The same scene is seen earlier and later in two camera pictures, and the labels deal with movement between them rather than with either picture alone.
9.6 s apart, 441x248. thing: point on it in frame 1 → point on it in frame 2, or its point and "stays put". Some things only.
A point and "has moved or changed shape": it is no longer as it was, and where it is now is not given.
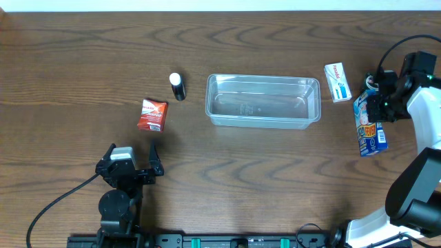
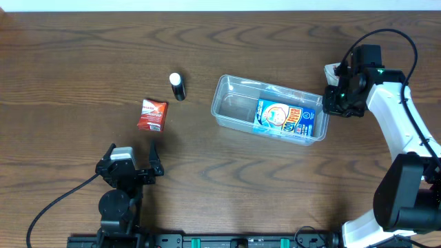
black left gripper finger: (107, 156) stays put
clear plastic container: (262, 101) has moved or changed shape
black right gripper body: (375, 107) → (332, 103)
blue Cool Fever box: (371, 135) → (282, 118)
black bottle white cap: (178, 86) stays put
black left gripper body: (144, 178) stays put
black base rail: (207, 240) stays put
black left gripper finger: (154, 162) stays put
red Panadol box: (153, 116) stays put
